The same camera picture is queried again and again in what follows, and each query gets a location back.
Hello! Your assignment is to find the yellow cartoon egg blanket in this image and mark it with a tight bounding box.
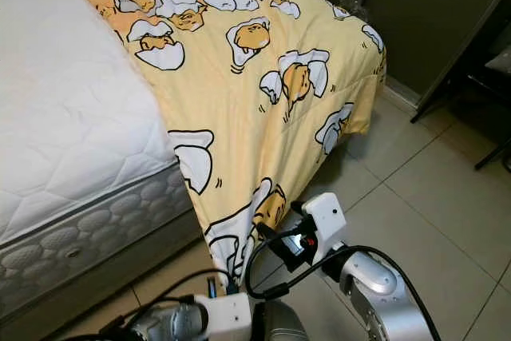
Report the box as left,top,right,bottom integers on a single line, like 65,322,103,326
47,0,389,287

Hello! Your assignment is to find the grey robot leg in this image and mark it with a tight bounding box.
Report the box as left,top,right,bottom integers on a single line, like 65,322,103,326
253,300,313,341

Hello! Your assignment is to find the black metal rack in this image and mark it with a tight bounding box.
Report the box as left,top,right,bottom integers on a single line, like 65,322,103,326
410,0,511,173

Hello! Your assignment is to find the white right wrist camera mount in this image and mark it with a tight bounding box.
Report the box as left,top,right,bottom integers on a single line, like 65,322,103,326
301,191,349,259

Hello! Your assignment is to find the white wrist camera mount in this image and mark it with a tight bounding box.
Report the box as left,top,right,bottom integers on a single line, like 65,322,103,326
301,191,349,259
191,292,256,341

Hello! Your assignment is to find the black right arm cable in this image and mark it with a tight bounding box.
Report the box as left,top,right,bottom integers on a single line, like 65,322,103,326
243,229,442,341

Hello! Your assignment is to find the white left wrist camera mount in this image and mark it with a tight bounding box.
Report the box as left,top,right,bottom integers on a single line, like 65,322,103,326
191,292,256,341

